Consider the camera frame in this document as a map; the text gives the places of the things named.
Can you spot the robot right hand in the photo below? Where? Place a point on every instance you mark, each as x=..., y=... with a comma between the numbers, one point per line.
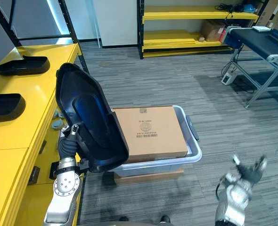
x=251, y=173

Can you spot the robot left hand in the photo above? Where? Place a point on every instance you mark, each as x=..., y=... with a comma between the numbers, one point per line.
x=67, y=146

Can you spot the black plastic housing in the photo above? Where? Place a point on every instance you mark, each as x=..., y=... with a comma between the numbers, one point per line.
x=4, y=108
x=92, y=117
x=23, y=67

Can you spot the robot left arm silver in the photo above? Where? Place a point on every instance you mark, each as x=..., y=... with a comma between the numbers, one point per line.
x=63, y=186

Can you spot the robot right arm silver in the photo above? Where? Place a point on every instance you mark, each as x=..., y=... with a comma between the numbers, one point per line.
x=233, y=200

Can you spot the yellow shelf rack black posts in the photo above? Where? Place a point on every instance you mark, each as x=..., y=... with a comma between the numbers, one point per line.
x=176, y=38

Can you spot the grey round part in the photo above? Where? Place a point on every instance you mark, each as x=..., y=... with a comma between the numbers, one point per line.
x=56, y=124
x=58, y=114

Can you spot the brown cardboard box with print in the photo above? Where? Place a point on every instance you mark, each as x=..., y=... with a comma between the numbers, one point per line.
x=150, y=131

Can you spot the flat cardboard base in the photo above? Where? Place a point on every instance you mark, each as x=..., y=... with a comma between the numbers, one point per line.
x=148, y=177

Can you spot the robot right foot dark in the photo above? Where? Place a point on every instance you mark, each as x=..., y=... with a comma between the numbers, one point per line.
x=165, y=219

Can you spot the white power box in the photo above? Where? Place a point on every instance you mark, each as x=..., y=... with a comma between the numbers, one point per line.
x=228, y=78

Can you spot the small tan block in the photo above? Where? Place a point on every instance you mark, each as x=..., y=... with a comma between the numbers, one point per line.
x=201, y=39

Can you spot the white flat tray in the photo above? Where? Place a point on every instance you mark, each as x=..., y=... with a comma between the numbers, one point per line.
x=261, y=28

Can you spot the brown cardboard box red label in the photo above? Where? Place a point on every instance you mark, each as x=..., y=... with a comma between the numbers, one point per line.
x=212, y=30

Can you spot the stacked cardboard boxes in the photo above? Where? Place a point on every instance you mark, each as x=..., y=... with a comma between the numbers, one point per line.
x=274, y=14

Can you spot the blue bag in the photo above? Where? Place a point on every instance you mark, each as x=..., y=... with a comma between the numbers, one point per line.
x=250, y=9

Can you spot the yellow shelf with black frame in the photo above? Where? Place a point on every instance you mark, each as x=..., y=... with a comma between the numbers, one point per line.
x=23, y=136

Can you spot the conveyor belt with aluminium frame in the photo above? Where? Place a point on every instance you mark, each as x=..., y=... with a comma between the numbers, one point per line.
x=259, y=42

